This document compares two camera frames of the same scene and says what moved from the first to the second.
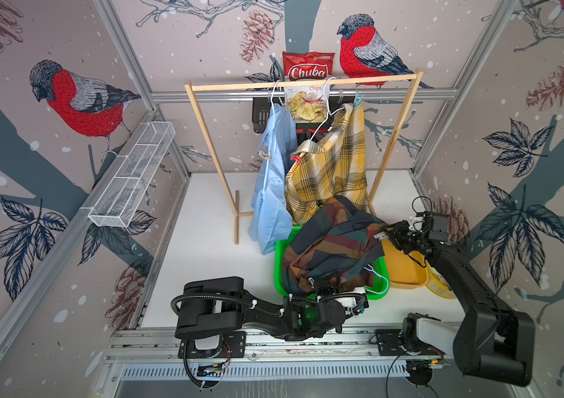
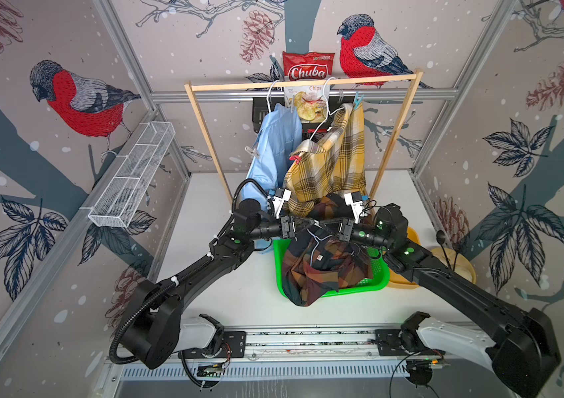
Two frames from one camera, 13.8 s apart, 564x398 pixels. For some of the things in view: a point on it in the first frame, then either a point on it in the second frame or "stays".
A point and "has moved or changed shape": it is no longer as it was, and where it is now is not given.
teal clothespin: [358, 100] stays
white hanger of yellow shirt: [329, 108] stays
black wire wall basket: [260, 113] stays
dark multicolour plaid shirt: [336, 241] has moved or changed shape
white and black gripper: [440, 228] to [354, 199]
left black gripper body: [321, 302] to [285, 233]
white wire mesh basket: [131, 172] stays
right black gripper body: [406, 239] to [347, 230]
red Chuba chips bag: [308, 104] stays
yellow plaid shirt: [333, 165] stays
